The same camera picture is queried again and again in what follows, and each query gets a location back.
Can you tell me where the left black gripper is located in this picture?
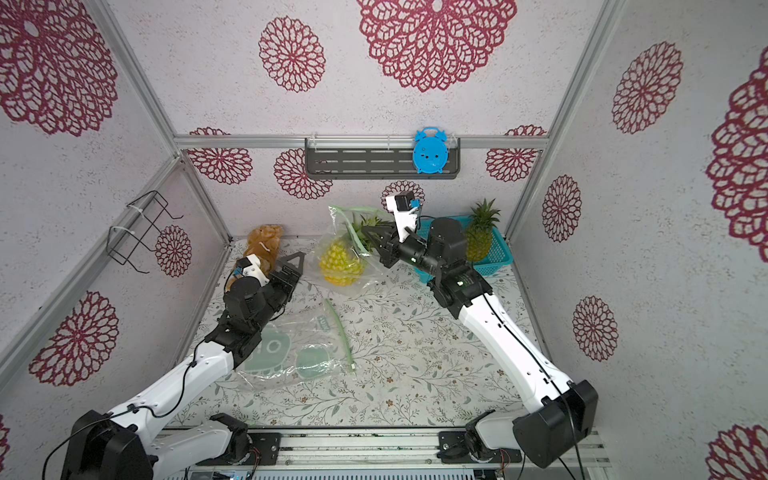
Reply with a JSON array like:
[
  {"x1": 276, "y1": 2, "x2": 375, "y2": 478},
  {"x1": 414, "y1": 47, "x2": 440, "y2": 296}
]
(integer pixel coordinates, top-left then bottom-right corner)
[{"x1": 251, "y1": 251, "x2": 302, "y2": 333}]

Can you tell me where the yellow orange pineapple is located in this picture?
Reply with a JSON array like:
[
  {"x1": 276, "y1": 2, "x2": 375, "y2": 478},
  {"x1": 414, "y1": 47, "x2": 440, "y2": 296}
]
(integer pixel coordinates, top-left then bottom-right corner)
[{"x1": 318, "y1": 214, "x2": 381, "y2": 287}]

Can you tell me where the clear zip-top bag green seal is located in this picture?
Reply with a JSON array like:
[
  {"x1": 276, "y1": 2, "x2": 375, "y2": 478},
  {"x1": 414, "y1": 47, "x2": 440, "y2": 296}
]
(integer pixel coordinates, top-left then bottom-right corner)
[{"x1": 227, "y1": 299, "x2": 356, "y2": 391}]

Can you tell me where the green pineapple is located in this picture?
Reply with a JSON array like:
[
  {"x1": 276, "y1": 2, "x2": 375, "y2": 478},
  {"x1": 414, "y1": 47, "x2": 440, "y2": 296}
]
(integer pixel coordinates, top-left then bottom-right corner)
[{"x1": 466, "y1": 199, "x2": 500, "y2": 263}]

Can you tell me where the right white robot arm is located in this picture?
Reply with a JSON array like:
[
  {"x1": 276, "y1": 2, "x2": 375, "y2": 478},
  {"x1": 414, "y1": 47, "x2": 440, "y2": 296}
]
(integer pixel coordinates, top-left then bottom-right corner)
[{"x1": 362, "y1": 217, "x2": 599, "y2": 468}]

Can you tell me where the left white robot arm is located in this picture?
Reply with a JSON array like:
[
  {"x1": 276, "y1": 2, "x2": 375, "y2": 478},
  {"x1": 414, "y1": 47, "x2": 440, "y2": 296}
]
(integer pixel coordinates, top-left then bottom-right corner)
[{"x1": 60, "y1": 252, "x2": 305, "y2": 479}]

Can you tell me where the tan teddy bear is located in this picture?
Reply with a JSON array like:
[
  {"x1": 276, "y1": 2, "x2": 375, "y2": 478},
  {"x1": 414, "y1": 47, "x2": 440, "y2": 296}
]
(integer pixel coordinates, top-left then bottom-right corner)
[{"x1": 223, "y1": 224, "x2": 284, "y2": 293}]

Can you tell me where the blue alarm clock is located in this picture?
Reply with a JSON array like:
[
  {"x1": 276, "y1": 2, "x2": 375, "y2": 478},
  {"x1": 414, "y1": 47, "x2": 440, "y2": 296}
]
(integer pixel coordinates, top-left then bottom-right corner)
[{"x1": 412, "y1": 127, "x2": 449, "y2": 174}]

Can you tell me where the teal plastic basket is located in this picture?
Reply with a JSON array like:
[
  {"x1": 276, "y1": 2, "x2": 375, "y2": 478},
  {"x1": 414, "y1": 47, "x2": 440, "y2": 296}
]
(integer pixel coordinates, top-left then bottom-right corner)
[{"x1": 453, "y1": 215, "x2": 513, "y2": 277}]

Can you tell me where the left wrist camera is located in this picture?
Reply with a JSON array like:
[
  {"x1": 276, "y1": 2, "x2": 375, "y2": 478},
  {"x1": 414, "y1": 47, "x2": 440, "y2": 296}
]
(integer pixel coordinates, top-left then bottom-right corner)
[{"x1": 233, "y1": 254, "x2": 269, "y2": 286}]

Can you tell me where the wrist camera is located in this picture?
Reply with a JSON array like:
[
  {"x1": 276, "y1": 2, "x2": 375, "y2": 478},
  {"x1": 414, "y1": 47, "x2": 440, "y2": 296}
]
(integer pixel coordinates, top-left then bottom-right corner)
[
  {"x1": 233, "y1": 254, "x2": 269, "y2": 286},
  {"x1": 385, "y1": 190, "x2": 421, "y2": 243}
]

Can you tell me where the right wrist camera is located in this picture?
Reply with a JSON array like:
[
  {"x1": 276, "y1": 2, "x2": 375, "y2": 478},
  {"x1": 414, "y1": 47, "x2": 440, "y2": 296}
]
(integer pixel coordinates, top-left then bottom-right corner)
[{"x1": 385, "y1": 190, "x2": 421, "y2": 243}]

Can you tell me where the grey wall shelf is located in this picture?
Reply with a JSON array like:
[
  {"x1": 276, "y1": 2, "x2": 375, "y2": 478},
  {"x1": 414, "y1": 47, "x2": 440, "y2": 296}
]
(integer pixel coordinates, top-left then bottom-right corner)
[{"x1": 304, "y1": 138, "x2": 461, "y2": 180}]

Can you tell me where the black wire wall rack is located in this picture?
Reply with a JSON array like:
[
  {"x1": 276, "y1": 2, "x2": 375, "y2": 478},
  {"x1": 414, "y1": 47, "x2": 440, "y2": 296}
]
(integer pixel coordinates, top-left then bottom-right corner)
[{"x1": 104, "y1": 190, "x2": 183, "y2": 275}]

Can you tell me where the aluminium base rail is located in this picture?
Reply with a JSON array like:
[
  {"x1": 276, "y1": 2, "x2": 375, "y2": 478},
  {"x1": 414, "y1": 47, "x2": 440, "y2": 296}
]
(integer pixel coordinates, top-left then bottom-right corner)
[{"x1": 174, "y1": 427, "x2": 615, "y2": 479}]

